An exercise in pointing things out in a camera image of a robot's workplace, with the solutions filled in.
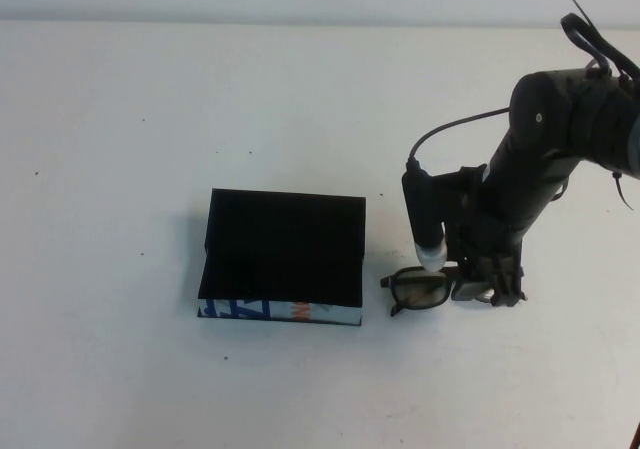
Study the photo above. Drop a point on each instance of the black glasses case printed side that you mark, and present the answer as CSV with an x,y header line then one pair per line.
x,y
285,249

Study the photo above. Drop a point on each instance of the short black zip tie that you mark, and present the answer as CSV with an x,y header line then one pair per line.
x,y
622,189

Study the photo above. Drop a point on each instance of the long black zip tie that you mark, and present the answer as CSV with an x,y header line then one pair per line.
x,y
582,13

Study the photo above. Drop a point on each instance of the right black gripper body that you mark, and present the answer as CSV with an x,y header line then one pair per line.
x,y
487,241

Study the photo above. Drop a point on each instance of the black framed glasses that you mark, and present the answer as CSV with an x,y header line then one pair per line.
x,y
420,289

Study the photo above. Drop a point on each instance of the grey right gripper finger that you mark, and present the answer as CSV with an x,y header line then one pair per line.
x,y
470,290

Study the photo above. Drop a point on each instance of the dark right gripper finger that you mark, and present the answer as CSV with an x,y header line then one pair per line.
x,y
507,284

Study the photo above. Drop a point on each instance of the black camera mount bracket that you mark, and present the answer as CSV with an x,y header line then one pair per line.
x,y
457,189

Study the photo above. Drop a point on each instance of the black silver-tipped wrist camera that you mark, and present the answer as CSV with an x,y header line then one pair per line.
x,y
424,209

